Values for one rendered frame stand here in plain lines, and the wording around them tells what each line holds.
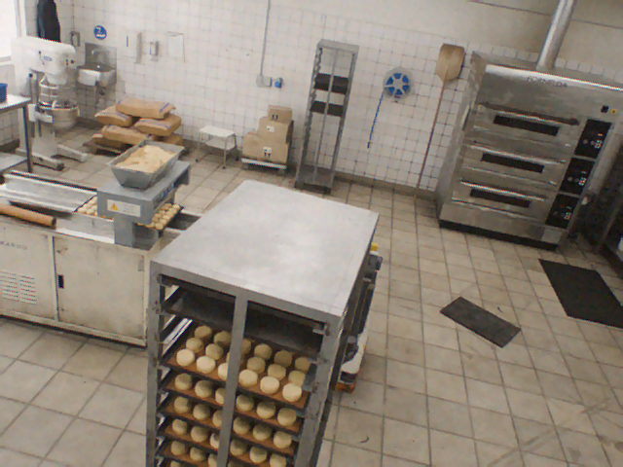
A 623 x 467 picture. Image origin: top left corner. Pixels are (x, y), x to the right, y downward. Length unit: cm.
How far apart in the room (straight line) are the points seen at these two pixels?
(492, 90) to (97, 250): 435
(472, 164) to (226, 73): 347
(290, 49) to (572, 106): 345
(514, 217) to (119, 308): 458
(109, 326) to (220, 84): 443
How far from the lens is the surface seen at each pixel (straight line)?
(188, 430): 167
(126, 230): 324
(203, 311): 136
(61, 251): 356
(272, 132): 684
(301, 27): 696
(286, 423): 146
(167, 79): 760
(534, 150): 625
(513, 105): 607
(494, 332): 476
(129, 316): 360
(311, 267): 132
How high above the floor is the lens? 249
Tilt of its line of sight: 26 degrees down
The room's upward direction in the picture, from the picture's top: 10 degrees clockwise
